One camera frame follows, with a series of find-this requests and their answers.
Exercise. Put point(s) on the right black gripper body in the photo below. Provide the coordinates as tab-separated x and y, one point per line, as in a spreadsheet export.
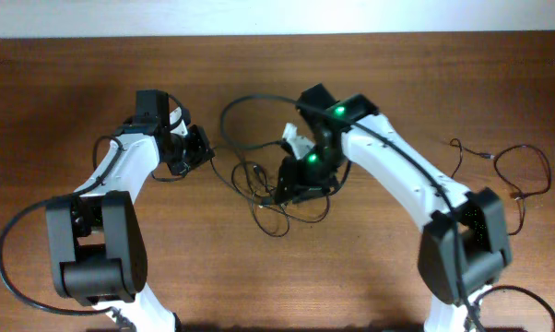
315	172

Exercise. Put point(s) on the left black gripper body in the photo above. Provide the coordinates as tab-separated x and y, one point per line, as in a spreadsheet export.
189	151

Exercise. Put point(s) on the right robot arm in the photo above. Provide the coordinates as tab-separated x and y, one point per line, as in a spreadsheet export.
464	244

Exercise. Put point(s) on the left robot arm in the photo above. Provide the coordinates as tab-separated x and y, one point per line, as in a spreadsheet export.
98	256

